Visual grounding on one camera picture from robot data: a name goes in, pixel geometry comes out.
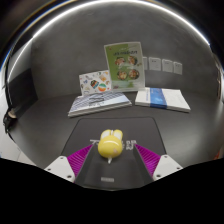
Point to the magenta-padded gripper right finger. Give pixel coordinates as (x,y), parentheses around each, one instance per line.
(151,161)

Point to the black mouse pad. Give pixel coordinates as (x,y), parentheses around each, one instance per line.
(113,170)

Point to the grey striped book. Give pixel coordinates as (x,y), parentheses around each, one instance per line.
(100,103)

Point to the green menu sign stand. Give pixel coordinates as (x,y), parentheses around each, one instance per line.
(125,66)

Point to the yellow computer mouse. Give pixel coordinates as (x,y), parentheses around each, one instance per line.
(110,146)

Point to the white sticker sheet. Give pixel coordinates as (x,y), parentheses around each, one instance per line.
(95,83)

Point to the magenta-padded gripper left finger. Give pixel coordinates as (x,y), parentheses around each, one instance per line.
(75,161)

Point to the white book with blue band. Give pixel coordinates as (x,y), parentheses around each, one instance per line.
(163,99)

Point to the black chair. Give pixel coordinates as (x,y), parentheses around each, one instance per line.
(9,120)

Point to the white wall plates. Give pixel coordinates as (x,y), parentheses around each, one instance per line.
(166,65)

